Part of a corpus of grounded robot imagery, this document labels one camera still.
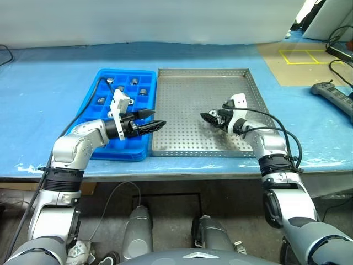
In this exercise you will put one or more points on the small white leaning board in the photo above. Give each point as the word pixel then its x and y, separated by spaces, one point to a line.
pixel 325 25

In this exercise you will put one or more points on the black and white shoe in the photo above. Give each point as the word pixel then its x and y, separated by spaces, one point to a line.
pixel 109 258

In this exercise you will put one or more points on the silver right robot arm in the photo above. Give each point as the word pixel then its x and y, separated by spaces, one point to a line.
pixel 270 143

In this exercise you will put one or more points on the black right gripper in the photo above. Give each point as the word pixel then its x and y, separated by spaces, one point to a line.
pixel 227 121

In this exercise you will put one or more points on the grey left robot leg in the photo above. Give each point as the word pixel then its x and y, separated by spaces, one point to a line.
pixel 138 232

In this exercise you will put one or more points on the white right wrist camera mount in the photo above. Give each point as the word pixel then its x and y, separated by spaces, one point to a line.
pixel 239 100

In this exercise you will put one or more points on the black bulky object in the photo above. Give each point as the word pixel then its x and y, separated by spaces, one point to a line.
pixel 309 19

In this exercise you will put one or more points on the grey robot torso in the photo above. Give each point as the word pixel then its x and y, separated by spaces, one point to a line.
pixel 179 256

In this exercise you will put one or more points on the brown cardboard mat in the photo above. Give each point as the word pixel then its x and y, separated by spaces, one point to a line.
pixel 270 60

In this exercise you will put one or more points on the white patterned bundle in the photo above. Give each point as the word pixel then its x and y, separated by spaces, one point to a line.
pixel 78 251

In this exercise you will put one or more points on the grey handheld controller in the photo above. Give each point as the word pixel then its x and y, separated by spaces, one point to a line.
pixel 328 92

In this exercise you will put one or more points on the blue compartment tray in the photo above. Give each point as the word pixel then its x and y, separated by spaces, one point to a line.
pixel 121 151

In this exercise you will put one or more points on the perforated metal tray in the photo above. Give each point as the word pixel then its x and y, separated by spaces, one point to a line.
pixel 187 110

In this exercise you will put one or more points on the grey robot leg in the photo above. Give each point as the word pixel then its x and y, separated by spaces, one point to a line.
pixel 212 234
pixel 138 232

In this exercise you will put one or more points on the black floor mat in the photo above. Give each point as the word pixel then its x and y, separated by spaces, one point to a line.
pixel 168 205

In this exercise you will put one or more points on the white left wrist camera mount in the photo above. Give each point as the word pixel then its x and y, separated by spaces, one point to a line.
pixel 119 95

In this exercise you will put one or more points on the black flat device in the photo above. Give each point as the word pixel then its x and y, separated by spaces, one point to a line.
pixel 339 52

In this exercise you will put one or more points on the blue table cover sheet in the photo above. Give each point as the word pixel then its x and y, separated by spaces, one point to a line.
pixel 41 82

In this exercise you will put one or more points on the large white backdrop board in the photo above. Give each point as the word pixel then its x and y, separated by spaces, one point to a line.
pixel 138 19

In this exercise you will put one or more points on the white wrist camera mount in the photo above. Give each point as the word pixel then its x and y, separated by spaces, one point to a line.
pixel 239 100
pixel 119 95

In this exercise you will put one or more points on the grey right robot leg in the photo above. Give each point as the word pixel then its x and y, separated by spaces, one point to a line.
pixel 212 234

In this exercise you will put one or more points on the brown cardboard piece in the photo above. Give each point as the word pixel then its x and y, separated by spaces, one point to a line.
pixel 88 189

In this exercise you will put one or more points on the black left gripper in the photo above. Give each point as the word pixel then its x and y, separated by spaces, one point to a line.
pixel 128 128

